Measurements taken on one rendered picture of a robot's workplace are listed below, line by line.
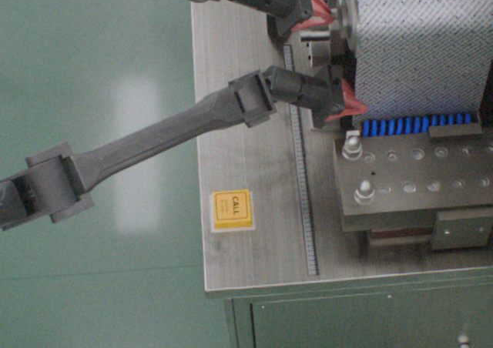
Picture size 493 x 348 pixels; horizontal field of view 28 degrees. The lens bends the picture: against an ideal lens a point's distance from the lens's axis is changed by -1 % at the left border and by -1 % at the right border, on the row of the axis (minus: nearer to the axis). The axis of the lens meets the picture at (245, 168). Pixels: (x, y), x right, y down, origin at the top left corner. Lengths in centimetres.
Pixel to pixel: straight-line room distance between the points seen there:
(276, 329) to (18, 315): 107
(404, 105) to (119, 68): 161
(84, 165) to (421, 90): 63
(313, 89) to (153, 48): 163
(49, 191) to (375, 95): 62
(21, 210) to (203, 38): 76
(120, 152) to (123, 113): 162
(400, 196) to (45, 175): 63
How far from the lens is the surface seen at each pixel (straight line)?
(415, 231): 185
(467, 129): 183
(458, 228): 180
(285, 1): 164
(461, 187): 179
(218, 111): 164
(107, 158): 154
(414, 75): 176
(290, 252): 185
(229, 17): 218
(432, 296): 195
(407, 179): 178
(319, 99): 174
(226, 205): 187
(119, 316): 282
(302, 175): 193
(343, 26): 167
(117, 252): 291
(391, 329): 207
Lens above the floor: 253
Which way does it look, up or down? 57 degrees down
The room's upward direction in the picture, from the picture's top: 5 degrees counter-clockwise
